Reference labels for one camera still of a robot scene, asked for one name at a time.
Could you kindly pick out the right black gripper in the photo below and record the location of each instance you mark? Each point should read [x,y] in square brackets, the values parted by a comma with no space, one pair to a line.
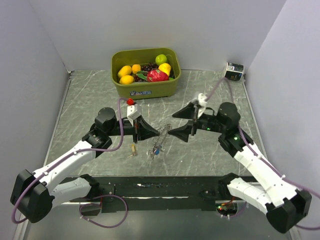
[183,132]

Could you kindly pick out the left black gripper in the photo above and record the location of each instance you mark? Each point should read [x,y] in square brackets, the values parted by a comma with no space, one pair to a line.
[143,129]

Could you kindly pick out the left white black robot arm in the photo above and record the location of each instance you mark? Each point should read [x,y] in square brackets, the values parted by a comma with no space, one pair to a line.
[95,142]

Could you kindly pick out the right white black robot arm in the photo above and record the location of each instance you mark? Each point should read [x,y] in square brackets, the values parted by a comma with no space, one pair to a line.
[283,203]

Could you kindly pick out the brass key with yellow tag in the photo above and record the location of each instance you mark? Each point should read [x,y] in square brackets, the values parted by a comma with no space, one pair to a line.
[134,151]

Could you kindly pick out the olive green plastic bin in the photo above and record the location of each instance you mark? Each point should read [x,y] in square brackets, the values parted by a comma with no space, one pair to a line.
[145,90]

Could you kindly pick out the yellow mango lower left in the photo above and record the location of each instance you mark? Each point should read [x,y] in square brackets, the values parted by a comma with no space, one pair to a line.
[126,80]

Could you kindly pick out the yellow mango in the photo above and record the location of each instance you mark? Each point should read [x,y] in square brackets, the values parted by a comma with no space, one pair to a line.
[124,71]
[126,80]

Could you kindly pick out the dark grape bunch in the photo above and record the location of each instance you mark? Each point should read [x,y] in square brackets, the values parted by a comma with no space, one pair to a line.
[145,69]

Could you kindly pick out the yellow mango upper left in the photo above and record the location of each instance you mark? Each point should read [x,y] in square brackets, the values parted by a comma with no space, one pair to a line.
[124,71]

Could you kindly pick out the small orange fruit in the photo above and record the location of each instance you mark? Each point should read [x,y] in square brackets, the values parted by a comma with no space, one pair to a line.
[136,68]

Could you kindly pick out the green apple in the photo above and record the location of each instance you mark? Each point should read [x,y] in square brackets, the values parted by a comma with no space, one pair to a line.
[161,59]

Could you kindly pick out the black white roll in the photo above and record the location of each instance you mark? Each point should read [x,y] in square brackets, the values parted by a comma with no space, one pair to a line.
[233,72]

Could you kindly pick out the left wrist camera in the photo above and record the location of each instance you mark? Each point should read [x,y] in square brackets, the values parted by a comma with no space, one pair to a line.
[133,110]

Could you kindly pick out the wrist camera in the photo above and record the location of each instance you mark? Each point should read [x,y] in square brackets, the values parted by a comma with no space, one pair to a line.
[200,103]
[133,110]

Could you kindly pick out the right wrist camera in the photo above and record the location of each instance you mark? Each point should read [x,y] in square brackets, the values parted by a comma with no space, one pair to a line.
[200,103]

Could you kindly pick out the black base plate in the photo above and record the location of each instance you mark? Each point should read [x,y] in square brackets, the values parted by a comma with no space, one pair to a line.
[151,193]

